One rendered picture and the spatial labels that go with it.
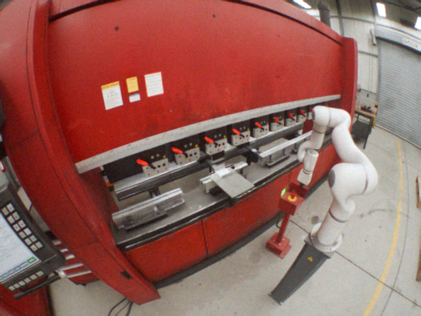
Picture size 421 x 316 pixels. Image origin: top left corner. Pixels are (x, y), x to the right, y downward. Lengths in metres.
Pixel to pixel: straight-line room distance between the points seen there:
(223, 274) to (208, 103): 1.53
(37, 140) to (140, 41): 0.61
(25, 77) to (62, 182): 0.45
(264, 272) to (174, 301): 0.91
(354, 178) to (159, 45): 0.98
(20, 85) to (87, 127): 0.42
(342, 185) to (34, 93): 1.11
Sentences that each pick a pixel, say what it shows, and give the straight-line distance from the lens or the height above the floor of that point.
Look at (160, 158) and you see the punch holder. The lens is 1.00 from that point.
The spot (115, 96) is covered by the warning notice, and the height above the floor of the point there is 1.65.
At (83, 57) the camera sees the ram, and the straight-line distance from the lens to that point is 0.89.
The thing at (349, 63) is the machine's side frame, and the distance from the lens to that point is 2.81.
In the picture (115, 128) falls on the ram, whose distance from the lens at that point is 0.90.
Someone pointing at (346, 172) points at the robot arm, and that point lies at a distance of 0.67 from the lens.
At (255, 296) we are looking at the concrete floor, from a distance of 1.80.
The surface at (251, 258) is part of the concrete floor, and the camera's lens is 1.96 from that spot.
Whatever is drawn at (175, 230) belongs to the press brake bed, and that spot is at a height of 0.79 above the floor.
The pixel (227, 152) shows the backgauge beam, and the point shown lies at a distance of 1.59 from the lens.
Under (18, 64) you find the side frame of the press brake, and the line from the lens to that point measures 0.79.
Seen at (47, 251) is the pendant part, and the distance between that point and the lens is 0.70.
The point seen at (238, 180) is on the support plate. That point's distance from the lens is 1.19.
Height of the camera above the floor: 1.73
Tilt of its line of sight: 30 degrees down
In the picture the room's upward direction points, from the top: 5 degrees counter-clockwise
